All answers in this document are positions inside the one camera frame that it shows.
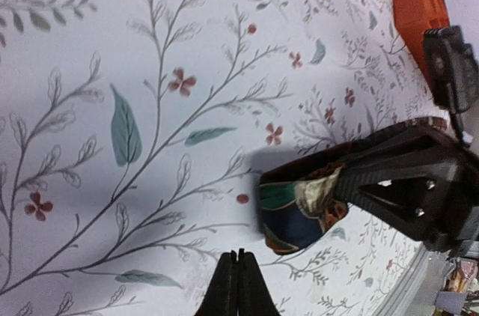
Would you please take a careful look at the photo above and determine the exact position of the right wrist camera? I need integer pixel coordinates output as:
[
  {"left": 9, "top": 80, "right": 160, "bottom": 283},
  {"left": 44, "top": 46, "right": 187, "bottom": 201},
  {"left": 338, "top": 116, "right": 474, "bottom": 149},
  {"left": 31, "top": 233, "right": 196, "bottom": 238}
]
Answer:
[{"left": 423, "top": 25, "right": 478, "bottom": 148}]

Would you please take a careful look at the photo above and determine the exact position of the floral table mat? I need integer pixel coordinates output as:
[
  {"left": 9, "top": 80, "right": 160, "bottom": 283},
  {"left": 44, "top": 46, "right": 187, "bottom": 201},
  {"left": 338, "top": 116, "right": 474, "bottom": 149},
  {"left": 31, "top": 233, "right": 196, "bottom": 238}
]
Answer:
[{"left": 1, "top": 0, "right": 439, "bottom": 315}]

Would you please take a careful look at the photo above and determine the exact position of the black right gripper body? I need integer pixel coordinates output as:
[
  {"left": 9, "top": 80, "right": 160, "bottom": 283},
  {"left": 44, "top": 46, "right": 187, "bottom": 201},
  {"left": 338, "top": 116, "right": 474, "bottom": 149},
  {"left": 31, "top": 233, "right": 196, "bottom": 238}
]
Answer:
[{"left": 423, "top": 145, "right": 478, "bottom": 256}]

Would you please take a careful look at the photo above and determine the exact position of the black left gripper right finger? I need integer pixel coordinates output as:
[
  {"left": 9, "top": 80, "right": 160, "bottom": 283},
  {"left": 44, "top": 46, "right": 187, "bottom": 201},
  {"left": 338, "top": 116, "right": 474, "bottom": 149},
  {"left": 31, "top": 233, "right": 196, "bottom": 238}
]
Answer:
[{"left": 237, "top": 249, "right": 280, "bottom": 316}]

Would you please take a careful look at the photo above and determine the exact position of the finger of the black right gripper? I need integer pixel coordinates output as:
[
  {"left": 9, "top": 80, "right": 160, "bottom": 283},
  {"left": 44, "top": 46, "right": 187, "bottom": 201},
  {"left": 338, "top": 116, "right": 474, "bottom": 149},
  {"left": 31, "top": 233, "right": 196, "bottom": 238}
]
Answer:
[
  {"left": 261, "top": 127, "right": 460, "bottom": 189},
  {"left": 335, "top": 170, "right": 453, "bottom": 241}
]

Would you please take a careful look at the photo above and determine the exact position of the orange compartment tray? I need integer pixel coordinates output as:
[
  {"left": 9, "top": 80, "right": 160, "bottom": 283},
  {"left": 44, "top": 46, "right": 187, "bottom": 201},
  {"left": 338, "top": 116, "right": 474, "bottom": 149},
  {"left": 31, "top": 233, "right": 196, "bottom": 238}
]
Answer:
[{"left": 393, "top": 0, "right": 450, "bottom": 85}]

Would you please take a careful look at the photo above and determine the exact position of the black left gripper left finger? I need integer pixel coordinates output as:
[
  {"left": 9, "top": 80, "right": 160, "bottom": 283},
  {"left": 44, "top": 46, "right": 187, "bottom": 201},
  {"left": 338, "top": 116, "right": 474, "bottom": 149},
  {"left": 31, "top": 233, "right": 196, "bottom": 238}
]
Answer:
[{"left": 195, "top": 251, "right": 238, "bottom": 316}]

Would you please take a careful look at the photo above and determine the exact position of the metal front rail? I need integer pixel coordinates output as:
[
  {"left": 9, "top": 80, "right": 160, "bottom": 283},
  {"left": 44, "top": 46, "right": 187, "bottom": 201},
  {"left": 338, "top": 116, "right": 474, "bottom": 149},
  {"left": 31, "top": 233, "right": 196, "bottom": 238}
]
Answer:
[{"left": 373, "top": 246, "right": 449, "bottom": 316}]

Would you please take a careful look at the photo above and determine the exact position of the green brown patterned tie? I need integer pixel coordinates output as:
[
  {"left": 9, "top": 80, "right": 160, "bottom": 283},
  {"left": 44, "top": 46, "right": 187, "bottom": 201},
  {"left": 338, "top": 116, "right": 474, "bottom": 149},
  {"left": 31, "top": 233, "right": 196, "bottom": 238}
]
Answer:
[{"left": 259, "top": 117, "right": 448, "bottom": 255}]

